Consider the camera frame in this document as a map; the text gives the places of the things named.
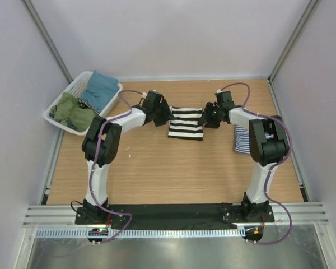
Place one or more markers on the olive green garment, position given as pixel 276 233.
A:
pixel 69 113

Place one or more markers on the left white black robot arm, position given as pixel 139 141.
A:
pixel 100 147

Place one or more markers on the blue white striped tank top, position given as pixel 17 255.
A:
pixel 241 141

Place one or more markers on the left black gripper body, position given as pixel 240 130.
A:
pixel 155 111

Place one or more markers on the dark striped garment in basket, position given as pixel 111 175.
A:
pixel 84 104

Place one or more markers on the black white striped garment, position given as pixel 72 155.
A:
pixel 185 124

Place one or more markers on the white slotted cable duct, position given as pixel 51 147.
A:
pixel 91 233

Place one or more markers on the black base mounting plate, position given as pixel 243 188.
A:
pixel 172 216

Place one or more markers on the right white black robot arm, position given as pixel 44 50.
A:
pixel 268 147

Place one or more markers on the teal folded cloth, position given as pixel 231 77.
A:
pixel 100 90

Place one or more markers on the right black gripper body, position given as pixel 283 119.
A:
pixel 213 119

